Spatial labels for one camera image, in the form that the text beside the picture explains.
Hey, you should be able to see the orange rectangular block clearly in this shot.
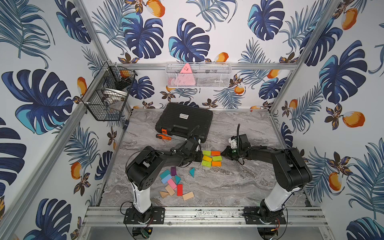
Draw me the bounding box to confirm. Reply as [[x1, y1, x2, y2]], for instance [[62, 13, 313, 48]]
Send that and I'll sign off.
[[212, 161, 222, 167]]

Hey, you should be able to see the small teal block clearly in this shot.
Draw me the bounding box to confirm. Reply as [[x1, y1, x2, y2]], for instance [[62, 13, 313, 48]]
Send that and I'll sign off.
[[175, 176, 181, 185]]

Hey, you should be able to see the teal rectangular block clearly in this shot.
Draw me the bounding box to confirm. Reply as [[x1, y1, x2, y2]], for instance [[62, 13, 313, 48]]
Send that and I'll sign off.
[[160, 170, 171, 179]]

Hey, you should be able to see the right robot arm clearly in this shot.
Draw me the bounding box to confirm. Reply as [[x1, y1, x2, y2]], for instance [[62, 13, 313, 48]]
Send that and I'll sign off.
[[221, 134, 313, 216]]

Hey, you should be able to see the natural wood triangle block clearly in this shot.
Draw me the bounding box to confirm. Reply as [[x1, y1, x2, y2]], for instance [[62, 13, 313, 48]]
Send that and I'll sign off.
[[159, 191, 170, 199]]

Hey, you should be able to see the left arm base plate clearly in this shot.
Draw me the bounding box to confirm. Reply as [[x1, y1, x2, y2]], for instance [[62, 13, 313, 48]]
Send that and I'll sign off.
[[124, 206, 166, 225]]

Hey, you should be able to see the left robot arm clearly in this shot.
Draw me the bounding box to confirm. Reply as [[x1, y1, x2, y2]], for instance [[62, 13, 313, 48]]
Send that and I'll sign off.
[[125, 138, 203, 217]]

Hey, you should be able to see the light blue block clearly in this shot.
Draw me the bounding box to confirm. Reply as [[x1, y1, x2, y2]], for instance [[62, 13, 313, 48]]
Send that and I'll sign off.
[[162, 175, 172, 184]]

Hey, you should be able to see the natural wood rectangular block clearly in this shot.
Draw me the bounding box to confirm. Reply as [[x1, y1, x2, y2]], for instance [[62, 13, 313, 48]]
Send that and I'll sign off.
[[183, 192, 195, 201]]

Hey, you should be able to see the white mesh wall basket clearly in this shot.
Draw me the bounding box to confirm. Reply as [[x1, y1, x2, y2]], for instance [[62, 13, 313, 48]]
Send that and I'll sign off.
[[165, 63, 232, 89]]

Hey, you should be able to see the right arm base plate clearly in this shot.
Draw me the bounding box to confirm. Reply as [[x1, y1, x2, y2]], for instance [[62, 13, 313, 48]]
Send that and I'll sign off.
[[242, 207, 287, 225]]

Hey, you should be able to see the pink triangle card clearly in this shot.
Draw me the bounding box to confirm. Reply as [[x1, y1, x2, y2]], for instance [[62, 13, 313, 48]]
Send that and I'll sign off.
[[176, 63, 196, 87]]

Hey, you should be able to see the teal triangle block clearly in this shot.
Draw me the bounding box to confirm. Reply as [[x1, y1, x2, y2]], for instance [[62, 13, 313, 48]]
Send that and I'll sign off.
[[190, 168, 196, 178]]

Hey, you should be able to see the pink block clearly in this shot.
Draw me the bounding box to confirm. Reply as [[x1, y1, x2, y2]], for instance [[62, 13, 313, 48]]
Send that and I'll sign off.
[[167, 179, 177, 190]]

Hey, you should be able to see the black wire basket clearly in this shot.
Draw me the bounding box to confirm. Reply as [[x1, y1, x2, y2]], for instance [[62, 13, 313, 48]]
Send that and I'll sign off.
[[81, 62, 138, 122]]

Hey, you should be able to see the red block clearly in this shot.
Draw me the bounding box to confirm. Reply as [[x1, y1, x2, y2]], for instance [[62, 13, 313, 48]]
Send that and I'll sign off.
[[177, 184, 183, 197]]

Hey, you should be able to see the black plastic tool case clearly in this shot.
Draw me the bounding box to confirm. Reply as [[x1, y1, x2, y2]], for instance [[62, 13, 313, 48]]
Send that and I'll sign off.
[[155, 103, 213, 143]]

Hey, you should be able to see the yellow block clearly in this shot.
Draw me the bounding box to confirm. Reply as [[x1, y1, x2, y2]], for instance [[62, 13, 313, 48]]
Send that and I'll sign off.
[[203, 155, 213, 163]]

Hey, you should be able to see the orange handled screwdriver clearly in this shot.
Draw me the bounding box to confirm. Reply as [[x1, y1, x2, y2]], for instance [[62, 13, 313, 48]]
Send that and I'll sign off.
[[156, 134, 186, 143]]

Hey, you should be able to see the aluminium front rail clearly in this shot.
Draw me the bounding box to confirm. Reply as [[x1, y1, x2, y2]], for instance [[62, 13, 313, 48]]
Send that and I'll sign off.
[[83, 207, 328, 228]]

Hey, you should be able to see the light green narrow block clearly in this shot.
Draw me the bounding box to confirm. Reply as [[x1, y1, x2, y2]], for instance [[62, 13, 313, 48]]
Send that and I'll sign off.
[[212, 156, 223, 162]]

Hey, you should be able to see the purple block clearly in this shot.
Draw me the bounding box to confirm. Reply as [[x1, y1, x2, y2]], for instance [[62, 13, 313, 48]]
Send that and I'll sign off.
[[171, 167, 177, 176]]

